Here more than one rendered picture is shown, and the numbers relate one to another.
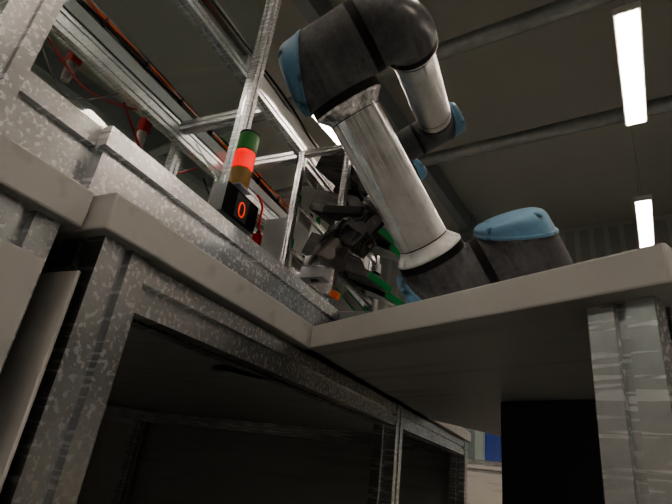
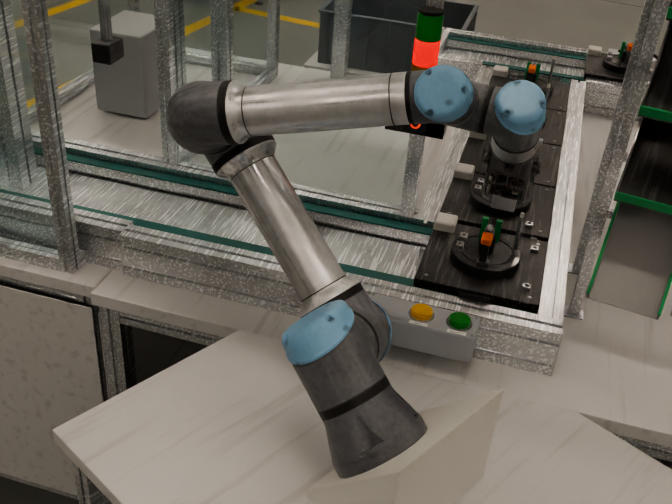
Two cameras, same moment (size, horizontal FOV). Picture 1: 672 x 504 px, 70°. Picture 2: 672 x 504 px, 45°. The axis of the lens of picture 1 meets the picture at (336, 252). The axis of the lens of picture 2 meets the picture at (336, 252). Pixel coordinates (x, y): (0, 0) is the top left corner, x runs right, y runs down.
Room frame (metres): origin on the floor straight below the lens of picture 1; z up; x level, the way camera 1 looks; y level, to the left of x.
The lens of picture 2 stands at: (0.50, -1.22, 1.86)
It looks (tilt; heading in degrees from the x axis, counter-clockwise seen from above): 33 degrees down; 77
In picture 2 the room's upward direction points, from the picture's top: 4 degrees clockwise
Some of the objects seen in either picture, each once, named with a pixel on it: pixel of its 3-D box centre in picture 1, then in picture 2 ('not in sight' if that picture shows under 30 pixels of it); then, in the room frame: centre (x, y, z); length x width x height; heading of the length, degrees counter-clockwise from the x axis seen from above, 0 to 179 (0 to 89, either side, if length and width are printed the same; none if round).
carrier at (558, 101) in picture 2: not in sight; (531, 76); (1.54, 0.94, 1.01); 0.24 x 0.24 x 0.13; 63
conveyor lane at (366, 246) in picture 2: not in sight; (343, 247); (0.84, 0.21, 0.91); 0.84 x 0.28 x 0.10; 153
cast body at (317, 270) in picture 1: (312, 267); (508, 184); (1.11, 0.05, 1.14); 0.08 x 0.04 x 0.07; 63
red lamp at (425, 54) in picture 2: (243, 162); (426, 51); (0.98, 0.25, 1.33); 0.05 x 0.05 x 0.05
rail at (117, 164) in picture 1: (300, 320); (330, 293); (0.78, 0.04, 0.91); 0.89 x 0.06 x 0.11; 153
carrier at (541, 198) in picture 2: not in sight; (502, 184); (1.21, 0.28, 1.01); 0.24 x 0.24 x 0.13; 63
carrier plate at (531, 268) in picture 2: not in sight; (483, 262); (1.10, 0.06, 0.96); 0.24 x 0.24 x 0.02; 63
